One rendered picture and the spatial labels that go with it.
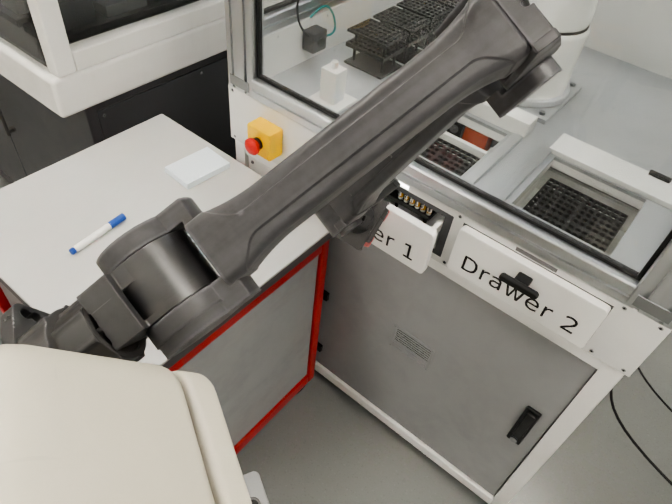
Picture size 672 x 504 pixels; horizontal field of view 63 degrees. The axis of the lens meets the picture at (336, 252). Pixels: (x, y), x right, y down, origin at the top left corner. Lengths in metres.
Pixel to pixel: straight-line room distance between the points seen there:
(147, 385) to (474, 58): 0.33
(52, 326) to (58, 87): 1.05
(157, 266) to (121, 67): 1.16
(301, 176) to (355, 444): 1.41
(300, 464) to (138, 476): 1.47
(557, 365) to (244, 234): 0.87
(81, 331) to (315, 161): 0.23
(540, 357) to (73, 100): 1.24
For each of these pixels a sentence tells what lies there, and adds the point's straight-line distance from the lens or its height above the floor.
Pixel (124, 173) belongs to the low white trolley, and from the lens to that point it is 1.40.
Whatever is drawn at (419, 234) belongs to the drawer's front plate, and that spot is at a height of 0.91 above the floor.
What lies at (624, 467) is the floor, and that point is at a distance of 2.05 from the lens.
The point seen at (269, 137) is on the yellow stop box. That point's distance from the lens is 1.23.
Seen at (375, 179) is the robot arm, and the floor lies 1.18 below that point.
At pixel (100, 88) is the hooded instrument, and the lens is 1.57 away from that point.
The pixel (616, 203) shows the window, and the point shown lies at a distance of 0.94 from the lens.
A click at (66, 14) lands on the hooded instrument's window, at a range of 1.49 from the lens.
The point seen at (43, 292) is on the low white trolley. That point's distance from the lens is 1.18.
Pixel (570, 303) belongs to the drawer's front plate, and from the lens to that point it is 1.04.
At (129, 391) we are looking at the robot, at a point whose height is 1.35.
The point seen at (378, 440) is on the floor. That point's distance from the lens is 1.80.
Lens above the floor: 1.61
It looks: 46 degrees down
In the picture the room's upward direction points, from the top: 8 degrees clockwise
